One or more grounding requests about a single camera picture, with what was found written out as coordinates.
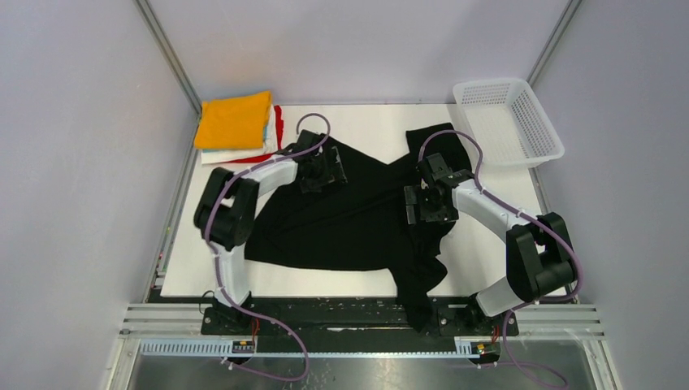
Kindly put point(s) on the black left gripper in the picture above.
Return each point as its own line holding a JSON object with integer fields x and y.
{"x": 310, "y": 185}

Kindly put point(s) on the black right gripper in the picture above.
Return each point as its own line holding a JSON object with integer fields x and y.
{"x": 413, "y": 197}

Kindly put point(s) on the black t shirt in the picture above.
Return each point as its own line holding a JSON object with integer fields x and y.
{"x": 361, "y": 225}

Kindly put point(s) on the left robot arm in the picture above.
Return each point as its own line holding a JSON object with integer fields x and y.
{"x": 227, "y": 210}

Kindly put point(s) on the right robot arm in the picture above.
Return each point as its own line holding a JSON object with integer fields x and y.
{"x": 536, "y": 258}

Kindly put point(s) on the folded white t shirt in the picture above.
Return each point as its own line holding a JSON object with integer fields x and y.
{"x": 214, "y": 156}

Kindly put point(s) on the folded red t shirt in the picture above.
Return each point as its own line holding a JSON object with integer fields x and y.
{"x": 271, "y": 146}

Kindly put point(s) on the folded orange t shirt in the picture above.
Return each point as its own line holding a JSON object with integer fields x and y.
{"x": 235, "y": 123}

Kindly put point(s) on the white plastic basket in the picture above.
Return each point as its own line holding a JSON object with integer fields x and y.
{"x": 507, "y": 120}

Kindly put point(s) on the right controller box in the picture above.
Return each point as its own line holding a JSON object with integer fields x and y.
{"x": 480, "y": 348}

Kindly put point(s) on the slotted cable duct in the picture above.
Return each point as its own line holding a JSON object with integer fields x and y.
{"x": 455, "y": 348}

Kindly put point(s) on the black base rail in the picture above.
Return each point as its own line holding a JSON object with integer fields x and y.
{"x": 368, "y": 322}

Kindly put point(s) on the right aluminium frame post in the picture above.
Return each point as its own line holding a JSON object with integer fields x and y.
{"x": 558, "y": 32}

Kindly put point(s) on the aluminium frame post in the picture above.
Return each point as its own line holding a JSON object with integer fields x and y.
{"x": 169, "y": 54}
{"x": 558, "y": 32}

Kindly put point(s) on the left aluminium frame post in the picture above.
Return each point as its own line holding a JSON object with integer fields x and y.
{"x": 169, "y": 54}

